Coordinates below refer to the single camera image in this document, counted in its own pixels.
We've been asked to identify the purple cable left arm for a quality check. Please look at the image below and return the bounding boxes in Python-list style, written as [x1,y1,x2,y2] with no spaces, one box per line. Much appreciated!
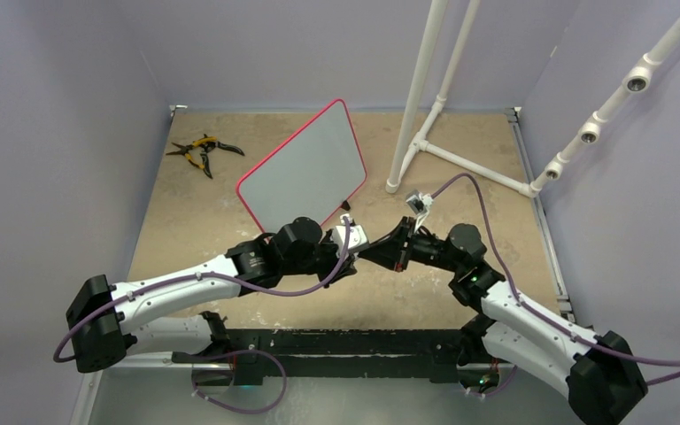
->
[53,217,354,364]

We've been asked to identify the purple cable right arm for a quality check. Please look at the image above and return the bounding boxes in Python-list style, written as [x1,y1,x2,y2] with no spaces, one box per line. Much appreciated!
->
[430,172,680,389]

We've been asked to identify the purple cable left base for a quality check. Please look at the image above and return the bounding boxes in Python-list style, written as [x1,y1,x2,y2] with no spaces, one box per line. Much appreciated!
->
[191,348,289,414]

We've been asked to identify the white pipe rail with fittings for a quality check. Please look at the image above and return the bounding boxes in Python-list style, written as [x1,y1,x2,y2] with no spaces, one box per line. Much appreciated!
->
[542,0,680,184]

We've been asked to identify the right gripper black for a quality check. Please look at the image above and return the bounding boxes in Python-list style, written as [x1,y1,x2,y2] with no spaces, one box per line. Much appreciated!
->
[360,215,463,273]

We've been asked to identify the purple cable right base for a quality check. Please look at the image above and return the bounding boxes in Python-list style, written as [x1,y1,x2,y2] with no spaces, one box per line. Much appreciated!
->
[460,363,520,400]

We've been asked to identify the purple cable base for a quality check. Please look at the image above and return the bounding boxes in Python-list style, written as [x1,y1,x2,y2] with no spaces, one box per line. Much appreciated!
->
[191,348,289,414]
[460,363,520,400]

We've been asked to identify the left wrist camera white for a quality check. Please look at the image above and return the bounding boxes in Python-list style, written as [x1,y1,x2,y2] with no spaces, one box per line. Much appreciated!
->
[330,213,370,255]

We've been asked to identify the aluminium table frame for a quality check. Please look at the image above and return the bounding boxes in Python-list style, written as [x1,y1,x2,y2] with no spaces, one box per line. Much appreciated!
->
[70,105,617,425]

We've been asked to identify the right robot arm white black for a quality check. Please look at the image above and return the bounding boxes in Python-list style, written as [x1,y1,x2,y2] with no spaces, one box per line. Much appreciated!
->
[349,217,648,424]

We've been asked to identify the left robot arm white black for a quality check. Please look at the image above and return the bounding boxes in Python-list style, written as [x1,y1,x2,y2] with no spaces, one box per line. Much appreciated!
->
[53,214,368,373]

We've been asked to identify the yellow black pliers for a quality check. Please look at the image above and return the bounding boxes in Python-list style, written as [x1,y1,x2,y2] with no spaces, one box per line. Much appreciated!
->
[166,134,245,179]

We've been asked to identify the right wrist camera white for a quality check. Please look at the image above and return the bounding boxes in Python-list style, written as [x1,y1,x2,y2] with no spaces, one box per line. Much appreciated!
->
[406,189,434,232]

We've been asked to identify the whiteboard with red frame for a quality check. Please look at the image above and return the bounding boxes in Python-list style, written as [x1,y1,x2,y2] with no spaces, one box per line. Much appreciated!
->
[236,98,368,232]

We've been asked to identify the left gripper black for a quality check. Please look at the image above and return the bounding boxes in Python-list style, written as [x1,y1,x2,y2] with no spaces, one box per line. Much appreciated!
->
[282,228,355,288]

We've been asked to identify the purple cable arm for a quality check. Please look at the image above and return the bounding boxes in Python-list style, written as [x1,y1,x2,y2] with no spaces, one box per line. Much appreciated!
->
[53,217,354,364]
[430,172,680,389]

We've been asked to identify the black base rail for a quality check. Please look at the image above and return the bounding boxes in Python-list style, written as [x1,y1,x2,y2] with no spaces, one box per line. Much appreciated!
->
[172,328,509,385]

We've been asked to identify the white pvc pipe frame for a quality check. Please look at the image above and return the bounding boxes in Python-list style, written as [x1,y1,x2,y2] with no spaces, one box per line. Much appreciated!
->
[385,0,537,198]

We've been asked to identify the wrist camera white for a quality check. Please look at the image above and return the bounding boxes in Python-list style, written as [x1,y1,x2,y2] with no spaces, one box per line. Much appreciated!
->
[406,189,434,232]
[330,213,370,255]

